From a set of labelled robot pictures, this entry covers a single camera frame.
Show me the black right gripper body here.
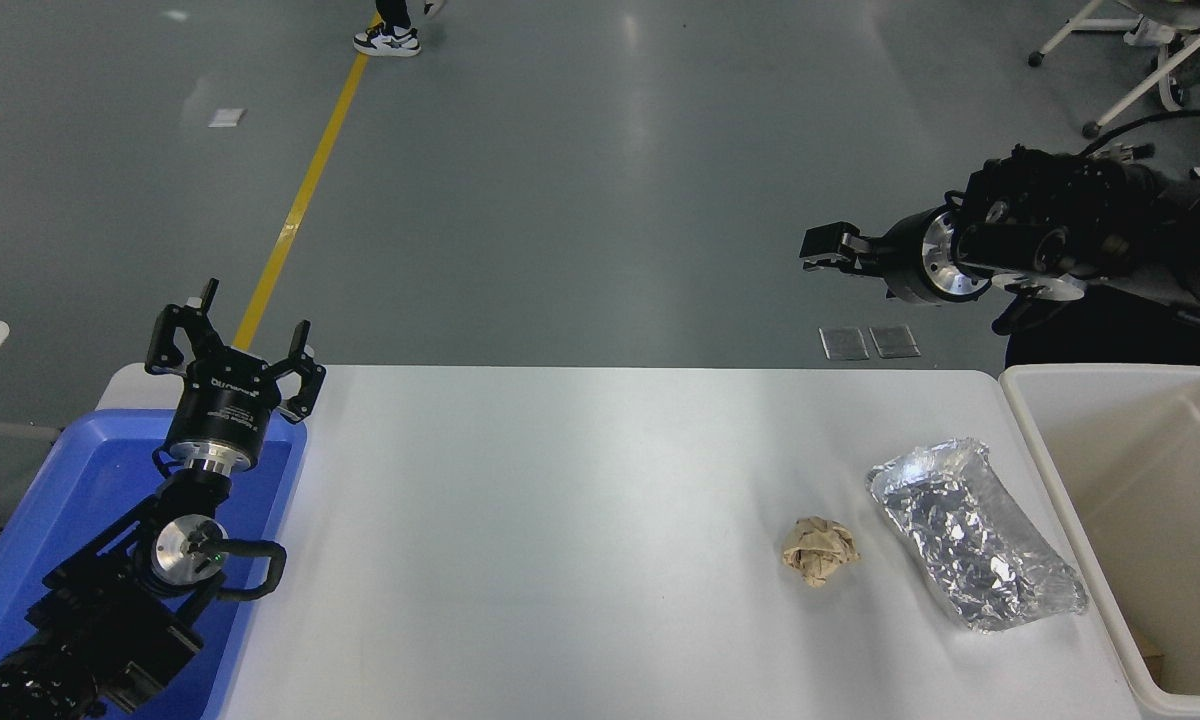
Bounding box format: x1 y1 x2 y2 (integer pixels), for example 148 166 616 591
877 207 948 305

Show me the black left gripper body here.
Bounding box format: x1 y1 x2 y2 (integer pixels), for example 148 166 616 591
165 348 282 459

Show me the metal floor plate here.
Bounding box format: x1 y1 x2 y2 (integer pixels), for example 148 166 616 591
870 324 922 359
819 327 870 361

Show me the blue plastic tray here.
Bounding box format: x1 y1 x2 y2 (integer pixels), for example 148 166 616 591
0 405 309 720

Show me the person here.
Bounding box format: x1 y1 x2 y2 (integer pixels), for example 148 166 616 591
1005 290 1200 393
352 0 447 58

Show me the crumpled silver foil tray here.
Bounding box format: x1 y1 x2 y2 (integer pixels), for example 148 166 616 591
866 436 1091 634

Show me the crumpled tan paper ball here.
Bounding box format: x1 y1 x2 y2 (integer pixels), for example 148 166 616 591
781 515 861 589

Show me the large pale plastic bin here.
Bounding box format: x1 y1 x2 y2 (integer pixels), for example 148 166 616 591
1000 362 1200 720

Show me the tan paper scrap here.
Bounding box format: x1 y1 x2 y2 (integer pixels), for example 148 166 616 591
1130 625 1173 683

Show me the white wheeled chair frame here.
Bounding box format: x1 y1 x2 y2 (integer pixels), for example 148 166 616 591
1026 0 1200 139

